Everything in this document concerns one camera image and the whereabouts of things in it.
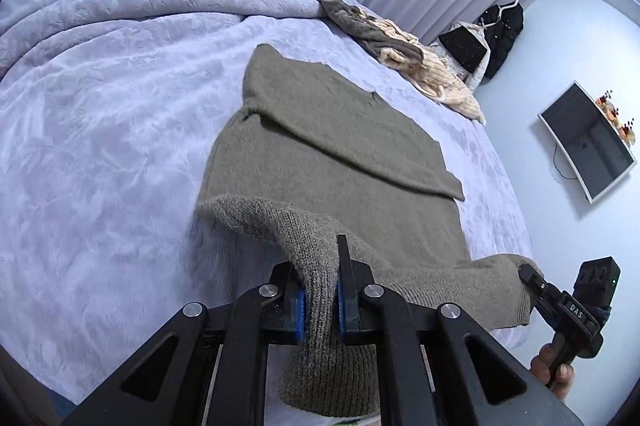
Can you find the wall television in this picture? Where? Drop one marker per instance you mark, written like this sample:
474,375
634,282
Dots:
587,140

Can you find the grey-brown crumpled garment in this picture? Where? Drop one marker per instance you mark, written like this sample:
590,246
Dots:
360,23

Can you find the person's right hand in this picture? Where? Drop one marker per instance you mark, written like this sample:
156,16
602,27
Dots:
564,378

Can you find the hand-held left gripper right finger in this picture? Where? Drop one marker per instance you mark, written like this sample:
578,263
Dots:
342,311

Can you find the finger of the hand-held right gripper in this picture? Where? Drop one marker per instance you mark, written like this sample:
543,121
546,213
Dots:
540,288

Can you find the olive knit sweater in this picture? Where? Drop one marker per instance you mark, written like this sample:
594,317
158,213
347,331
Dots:
340,145

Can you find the white cushion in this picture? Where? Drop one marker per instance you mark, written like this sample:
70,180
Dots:
480,73

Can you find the orange flower decoration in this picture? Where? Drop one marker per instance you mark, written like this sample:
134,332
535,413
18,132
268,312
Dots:
617,115

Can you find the cream striped garment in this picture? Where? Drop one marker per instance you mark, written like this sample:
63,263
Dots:
440,75

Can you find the lavender plush blanket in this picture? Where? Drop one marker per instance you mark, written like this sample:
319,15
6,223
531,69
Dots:
110,130

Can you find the black hanging coat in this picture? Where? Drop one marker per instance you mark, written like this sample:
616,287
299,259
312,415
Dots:
505,38

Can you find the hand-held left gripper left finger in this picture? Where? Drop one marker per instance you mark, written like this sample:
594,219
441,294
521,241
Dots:
299,316

